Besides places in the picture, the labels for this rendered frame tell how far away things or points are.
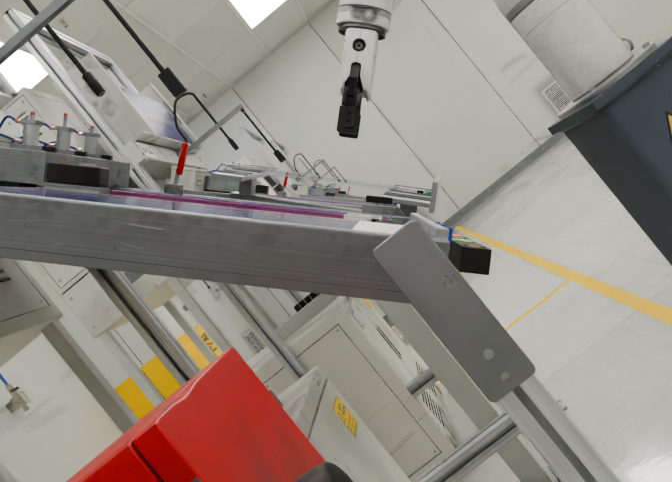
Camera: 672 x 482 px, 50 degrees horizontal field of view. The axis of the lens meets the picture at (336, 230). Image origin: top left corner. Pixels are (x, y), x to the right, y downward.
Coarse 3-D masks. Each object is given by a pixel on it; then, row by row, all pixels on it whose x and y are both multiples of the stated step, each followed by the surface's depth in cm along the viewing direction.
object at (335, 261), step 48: (0, 192) 70; (0, 240) 70; (48, 240) 69; (96, 240) 69; (144, 240) 69; (192, 240) 68; (240, 240) 68; (288, 240) 68; (336, 240) 67; (384, 240) 67; (288, 288) 68; (336, 288) 68; (384, 288) 67
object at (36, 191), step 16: (16, 192) 75; (32, 192) 79; (48, 192) 83; (64, 192) 88; (80, 192) 93; (160, 208) 73; (176, 208) 76; (192, 208) 80; (208, 208) 85; (224, 208) 90; (240, 208) 96; (320, 224) 74; (336, 224) 78; (352, 224) 82; (368, 224) 86; (384, 224) 92
